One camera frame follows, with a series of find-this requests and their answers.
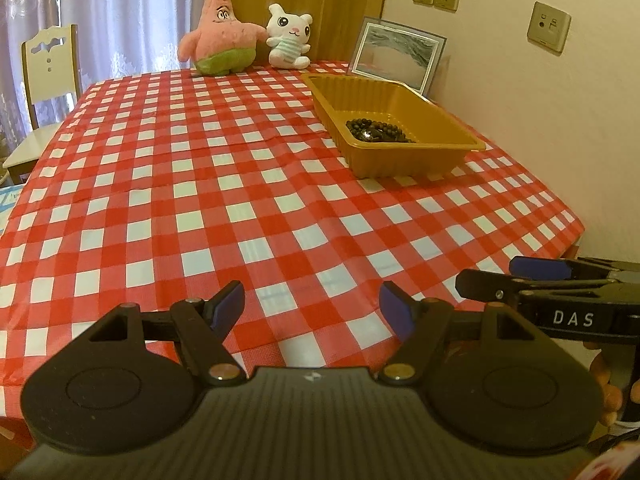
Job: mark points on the mauve curtain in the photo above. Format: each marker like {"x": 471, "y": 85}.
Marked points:
{"x": 25, "y": 10}

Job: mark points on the blue checkered cloth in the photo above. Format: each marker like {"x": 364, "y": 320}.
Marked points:
{"x": 9, "y": 205}

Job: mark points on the sheer lace curtain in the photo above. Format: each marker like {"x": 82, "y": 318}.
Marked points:
{"x": 140, "y": 10}

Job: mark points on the person's right hand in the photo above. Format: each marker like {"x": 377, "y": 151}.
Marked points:
{"x": 602, "y": 375}

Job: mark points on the white wooden chair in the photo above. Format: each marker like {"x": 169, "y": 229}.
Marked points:
{"x": 50, "y": 70}

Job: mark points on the gold plastic tray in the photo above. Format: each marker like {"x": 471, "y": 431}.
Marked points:
{"x": 400, "y": 160}

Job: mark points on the wooden wall panel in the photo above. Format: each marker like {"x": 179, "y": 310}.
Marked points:
{"x": 320, "y": 0}

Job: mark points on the red white checkered tablecloth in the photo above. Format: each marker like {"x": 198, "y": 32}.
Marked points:
{"x": 200, "y": 185}

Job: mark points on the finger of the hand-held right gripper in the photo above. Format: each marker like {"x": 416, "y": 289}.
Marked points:
{"x": 485, "y": 284}
{"x": 540, "y": 267}

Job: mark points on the pink starfish plush toy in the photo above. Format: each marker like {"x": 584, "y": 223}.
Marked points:
{"x": 220, "y": 35}

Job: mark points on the beige data outlet plate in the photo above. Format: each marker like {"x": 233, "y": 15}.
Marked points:
{"x": 549, "y": 27}

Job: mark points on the framed picture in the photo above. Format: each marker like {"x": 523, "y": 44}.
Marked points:
{"x": 395, "y": 57}

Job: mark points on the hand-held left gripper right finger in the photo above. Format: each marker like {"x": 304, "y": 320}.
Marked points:
{"x": 397, "y": 310}

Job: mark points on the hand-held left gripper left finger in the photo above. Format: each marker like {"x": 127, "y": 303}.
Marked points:
{"x": 225, "y": 305}

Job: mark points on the white bunny plush toy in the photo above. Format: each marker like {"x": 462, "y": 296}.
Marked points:
{"x": 287, "y": 35}

